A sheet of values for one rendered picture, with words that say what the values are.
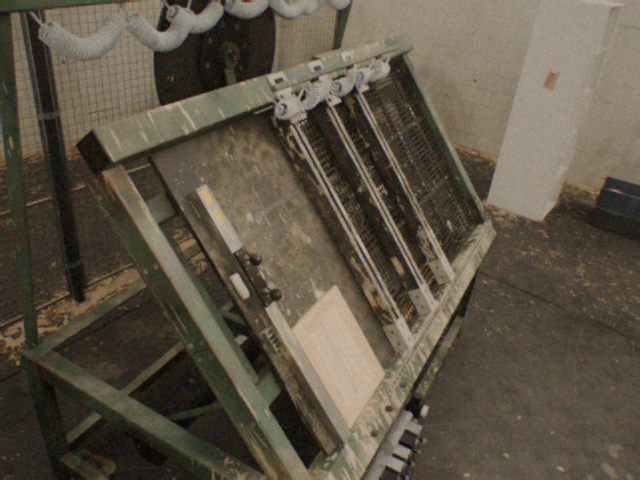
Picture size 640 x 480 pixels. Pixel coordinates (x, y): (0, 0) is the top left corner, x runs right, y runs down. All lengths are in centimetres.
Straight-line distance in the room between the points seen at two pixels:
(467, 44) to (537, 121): 200
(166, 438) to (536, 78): 446
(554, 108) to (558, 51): 50
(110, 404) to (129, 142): 105
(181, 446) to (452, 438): 168
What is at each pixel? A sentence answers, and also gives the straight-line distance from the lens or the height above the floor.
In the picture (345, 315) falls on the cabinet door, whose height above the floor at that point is 112.
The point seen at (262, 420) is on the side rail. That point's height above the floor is 114.
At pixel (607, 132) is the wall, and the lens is 679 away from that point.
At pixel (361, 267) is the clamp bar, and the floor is 122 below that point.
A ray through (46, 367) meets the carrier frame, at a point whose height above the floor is 79.
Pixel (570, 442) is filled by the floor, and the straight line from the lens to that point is 346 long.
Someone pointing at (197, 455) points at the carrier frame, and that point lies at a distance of 197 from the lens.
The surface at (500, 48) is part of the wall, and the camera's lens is 696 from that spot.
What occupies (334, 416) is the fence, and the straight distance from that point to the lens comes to 183.
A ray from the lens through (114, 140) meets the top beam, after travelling 146.
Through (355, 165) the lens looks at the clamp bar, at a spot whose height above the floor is 150.
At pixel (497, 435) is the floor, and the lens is 330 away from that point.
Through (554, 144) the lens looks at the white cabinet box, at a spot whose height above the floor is 80.
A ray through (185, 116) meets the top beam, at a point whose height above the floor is 184.
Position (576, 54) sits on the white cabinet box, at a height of 163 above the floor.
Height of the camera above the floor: 236
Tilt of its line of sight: 30 degrees down
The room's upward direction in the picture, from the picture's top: 6 degrees clockwise
